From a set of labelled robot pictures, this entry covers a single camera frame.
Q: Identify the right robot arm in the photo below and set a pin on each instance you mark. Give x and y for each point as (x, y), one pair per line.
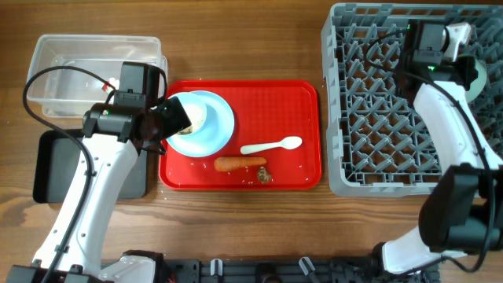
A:
(463, 214)

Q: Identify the food scraps with rice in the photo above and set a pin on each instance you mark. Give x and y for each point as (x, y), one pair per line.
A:
(186, 131)

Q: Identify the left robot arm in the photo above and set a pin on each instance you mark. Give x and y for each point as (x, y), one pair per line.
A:
(135, 116)

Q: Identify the black plastic tray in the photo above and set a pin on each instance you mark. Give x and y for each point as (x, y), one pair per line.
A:
(56, 164)

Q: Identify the grey dishwasher rack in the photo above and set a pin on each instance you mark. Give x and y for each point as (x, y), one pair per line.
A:
(377, 146)

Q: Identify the clear plastic bin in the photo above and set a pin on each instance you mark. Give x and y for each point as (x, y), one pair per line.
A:
(68, 93)

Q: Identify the orange carrot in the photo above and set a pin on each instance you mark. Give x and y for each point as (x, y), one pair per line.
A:
(224, 164)

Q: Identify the brown mushroom piece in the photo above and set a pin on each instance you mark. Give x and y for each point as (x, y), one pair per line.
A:
(263, 175)

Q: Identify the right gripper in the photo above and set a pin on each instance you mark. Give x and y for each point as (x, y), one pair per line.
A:
(466, 70)

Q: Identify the red serving tray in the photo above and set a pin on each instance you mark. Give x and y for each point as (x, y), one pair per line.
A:
(264, 111)

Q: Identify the light blue plate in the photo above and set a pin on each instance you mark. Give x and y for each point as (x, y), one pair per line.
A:
(215, 133)

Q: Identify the light blue bowl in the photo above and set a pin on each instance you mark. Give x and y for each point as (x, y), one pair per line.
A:
(194, 107)

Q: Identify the white plastic spoon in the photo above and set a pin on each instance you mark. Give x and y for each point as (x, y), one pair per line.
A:
(289, 143)

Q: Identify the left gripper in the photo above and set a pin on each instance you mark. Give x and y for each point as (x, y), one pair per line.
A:
(177, 116)

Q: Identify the white tissue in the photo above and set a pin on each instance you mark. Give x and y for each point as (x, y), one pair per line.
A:
(114, 82)

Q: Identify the mint green bowl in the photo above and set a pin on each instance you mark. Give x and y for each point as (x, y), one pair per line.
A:
(476, 86)

